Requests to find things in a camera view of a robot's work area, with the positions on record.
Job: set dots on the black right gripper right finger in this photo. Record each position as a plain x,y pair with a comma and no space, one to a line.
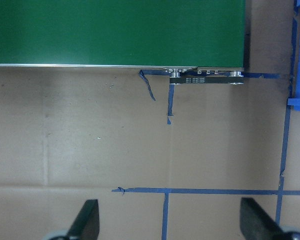
255,223

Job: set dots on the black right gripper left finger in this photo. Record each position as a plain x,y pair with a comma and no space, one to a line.
86,225

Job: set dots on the green conveyor belt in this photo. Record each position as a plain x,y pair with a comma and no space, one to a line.
205,36

